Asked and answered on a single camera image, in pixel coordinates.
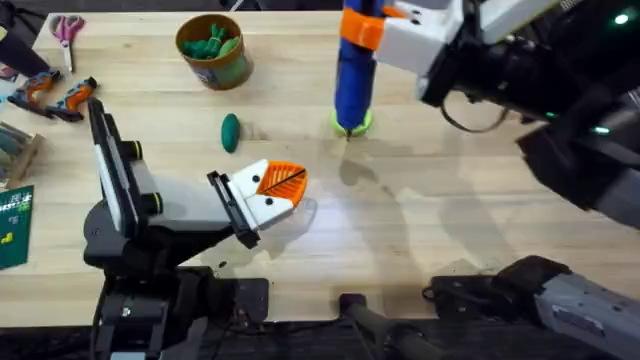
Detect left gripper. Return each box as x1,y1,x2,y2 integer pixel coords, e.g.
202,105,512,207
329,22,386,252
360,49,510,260
82,159,310,274

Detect green oval toy vegetable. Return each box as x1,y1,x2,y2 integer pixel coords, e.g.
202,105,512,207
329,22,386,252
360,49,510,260
220,112,243,155

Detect brown tub of green toys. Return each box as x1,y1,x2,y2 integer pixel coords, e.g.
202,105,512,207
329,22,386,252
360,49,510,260
174,12,255,92

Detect black upright wrist plate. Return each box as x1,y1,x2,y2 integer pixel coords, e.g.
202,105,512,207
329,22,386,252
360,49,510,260
87,97,143,239

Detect black stand pole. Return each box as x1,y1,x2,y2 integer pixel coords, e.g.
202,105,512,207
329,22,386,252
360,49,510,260
338,292,451,360

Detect orange and black pliers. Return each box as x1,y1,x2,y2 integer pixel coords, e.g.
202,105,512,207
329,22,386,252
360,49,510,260
45,75,99,123
6,68,64,119

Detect green board with blocks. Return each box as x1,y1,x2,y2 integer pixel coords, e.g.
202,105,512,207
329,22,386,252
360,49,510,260
0,184,36,272

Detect wooden box of tools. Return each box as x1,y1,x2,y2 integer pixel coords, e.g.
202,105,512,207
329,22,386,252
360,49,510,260
0,121,46,192

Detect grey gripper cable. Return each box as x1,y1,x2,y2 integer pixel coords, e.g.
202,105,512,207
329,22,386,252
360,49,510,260
439,91,510,135

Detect pink handled scissors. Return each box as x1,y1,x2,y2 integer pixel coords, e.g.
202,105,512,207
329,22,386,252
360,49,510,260
49,14,87,74

